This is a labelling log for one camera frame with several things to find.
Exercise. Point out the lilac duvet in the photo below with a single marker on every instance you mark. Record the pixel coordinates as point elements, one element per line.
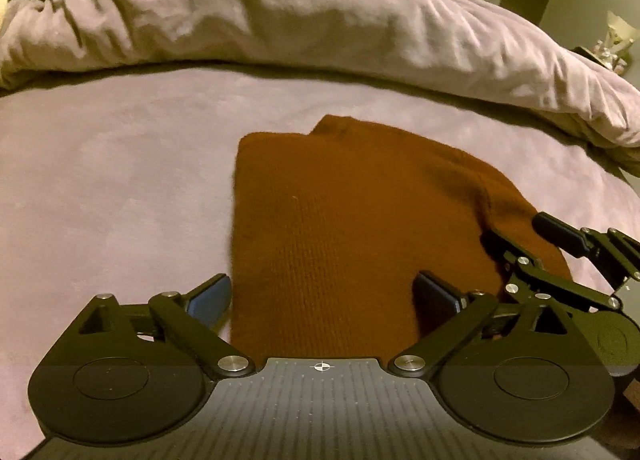
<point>250,10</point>

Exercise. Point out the rust brown knit sweater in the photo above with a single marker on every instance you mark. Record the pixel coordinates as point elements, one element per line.
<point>340,220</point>

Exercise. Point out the lilac bed sheet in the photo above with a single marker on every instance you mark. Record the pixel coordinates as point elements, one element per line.
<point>125,165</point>

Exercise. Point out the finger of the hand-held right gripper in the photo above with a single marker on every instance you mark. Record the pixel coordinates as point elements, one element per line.
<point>555,230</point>
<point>495,241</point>

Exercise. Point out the white table ornament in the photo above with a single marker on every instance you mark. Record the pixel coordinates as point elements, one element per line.
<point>615,37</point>

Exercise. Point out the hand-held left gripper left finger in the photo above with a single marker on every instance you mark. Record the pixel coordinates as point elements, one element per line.
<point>210,296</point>

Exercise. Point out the cream head pink plush toy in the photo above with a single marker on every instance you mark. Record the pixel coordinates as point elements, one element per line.
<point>2,5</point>

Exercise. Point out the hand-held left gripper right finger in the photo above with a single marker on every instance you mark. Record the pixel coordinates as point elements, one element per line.
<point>440,292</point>

